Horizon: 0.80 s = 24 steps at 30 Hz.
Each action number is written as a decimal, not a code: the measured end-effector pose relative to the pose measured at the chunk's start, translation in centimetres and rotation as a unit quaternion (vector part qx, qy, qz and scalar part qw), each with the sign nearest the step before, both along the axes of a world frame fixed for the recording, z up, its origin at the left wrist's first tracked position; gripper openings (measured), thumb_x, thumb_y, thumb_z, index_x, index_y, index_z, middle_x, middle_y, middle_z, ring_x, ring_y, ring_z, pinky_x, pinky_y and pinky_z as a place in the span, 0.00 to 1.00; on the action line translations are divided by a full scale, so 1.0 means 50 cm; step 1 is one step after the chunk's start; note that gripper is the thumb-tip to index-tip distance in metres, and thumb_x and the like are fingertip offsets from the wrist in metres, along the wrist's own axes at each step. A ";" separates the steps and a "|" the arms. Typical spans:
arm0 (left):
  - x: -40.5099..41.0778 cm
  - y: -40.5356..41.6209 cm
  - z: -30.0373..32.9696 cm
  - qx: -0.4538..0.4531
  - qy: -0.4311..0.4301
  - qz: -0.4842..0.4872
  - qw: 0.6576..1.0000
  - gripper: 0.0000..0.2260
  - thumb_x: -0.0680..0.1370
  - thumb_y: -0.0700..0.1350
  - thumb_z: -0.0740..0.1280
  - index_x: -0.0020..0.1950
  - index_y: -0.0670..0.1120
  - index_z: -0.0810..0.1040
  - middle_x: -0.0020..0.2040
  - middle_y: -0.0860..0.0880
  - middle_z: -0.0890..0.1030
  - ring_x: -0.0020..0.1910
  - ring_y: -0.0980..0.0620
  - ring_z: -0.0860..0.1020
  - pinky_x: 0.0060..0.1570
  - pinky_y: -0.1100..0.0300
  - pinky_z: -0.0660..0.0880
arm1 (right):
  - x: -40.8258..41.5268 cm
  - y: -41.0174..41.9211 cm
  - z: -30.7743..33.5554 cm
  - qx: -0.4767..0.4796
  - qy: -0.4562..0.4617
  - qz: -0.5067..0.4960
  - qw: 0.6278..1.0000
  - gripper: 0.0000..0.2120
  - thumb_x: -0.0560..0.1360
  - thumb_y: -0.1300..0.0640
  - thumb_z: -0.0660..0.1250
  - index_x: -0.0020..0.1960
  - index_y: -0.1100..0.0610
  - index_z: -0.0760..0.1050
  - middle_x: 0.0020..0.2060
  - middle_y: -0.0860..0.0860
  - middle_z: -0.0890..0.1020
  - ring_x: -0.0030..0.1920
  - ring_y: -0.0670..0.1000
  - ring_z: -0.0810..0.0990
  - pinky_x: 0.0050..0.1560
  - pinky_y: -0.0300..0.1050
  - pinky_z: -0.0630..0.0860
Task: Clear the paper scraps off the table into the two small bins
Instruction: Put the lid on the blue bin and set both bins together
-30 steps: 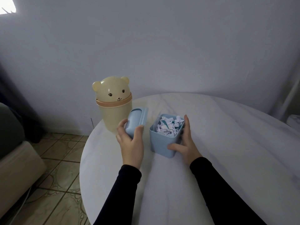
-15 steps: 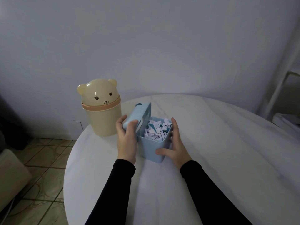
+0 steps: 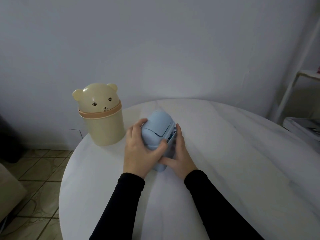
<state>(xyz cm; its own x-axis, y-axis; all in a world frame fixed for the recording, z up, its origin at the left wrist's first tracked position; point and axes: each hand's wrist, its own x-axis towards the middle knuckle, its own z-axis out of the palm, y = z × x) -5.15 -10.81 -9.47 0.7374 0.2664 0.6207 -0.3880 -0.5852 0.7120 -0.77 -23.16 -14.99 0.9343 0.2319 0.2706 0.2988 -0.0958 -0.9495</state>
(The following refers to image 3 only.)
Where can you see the person's right hand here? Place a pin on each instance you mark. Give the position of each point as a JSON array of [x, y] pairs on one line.
[[182, 162]]

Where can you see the person's left hand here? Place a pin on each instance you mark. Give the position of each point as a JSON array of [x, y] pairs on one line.
[[135, 153]]

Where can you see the person's left thumb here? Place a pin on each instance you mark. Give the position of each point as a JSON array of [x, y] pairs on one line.
[[158, 150]]

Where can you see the person's right thumb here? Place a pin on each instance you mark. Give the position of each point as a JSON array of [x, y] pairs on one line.
[[167, 161]]

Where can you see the light blue mini trash bin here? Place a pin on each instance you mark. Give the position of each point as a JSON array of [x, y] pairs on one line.
[[156, 127]]

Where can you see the person's right forearm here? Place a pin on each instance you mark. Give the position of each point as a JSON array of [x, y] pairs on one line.
[[215, 204]]

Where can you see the person's left forearm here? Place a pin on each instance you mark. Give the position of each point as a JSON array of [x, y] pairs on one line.
[[122, 204]]

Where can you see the beige bear-shaped trash bin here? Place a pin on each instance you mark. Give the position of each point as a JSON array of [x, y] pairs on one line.
[[103, 119]]

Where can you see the white metal shelf rack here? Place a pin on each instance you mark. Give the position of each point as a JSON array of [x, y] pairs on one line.
[[287, 94]]

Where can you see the white storage box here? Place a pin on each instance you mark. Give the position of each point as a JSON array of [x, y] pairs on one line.
[[303, 132]]

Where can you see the beige cushioned seat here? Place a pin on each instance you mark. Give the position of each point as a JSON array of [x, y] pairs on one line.
[[10, 192]]

